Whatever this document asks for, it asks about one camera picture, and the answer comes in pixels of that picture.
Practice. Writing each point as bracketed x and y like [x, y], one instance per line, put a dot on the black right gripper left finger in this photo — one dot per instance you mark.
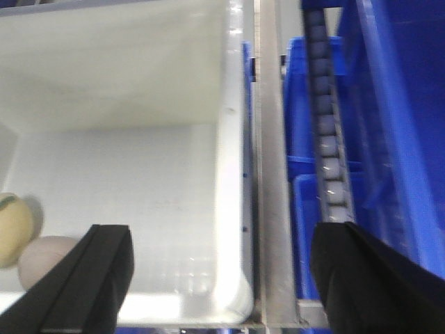
[84, 292]

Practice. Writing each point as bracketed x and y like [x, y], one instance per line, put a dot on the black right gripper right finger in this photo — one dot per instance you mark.
[366, 286]

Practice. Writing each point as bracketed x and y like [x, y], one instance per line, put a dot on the yellow plush egg toy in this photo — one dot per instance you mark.
[17, 228]

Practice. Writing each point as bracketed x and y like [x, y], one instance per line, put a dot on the right roller track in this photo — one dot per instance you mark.
[332, 171]

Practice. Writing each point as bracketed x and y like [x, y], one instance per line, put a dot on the pink plush egg toy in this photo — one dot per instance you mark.
[41, 256]

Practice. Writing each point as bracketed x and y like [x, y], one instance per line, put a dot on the metal shelf front rail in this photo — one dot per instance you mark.
[311, 318]

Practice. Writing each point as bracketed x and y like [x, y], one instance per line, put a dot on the metal shelf divider rail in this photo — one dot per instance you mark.
[276, 279]

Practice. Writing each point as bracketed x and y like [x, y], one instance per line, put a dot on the white plastic tote box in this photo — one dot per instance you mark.
[133, 113]

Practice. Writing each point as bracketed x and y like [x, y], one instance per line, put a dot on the blue bin upper right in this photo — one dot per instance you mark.
[394, 55]

